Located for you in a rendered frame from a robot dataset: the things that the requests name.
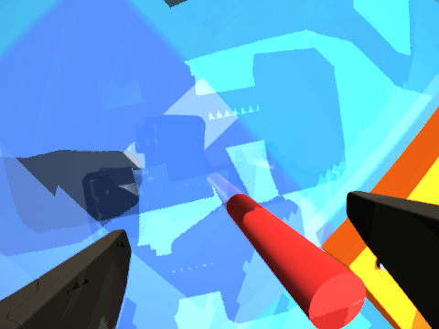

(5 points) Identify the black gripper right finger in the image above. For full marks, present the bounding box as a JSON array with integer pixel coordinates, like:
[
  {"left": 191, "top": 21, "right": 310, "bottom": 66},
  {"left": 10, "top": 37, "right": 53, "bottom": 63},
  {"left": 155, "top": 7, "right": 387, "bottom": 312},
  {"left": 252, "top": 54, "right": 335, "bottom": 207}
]
[{"left": 347, "top": 191, "right": 439, "bottom": 329}]

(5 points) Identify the red peg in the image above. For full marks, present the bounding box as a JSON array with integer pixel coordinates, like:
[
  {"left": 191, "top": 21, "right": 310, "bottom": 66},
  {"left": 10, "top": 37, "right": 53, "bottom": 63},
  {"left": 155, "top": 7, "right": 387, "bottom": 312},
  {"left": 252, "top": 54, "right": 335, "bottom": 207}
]
[{"left": 226, "top": 194, "right": 366, "bottom": 329}]

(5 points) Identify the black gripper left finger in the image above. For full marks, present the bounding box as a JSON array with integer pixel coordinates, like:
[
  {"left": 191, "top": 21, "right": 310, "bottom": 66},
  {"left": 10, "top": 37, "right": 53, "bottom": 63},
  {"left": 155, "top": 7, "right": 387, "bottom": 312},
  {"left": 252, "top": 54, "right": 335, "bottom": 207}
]
[{"left": 0, "top": 229, "right": 132, "bottom": 329}]

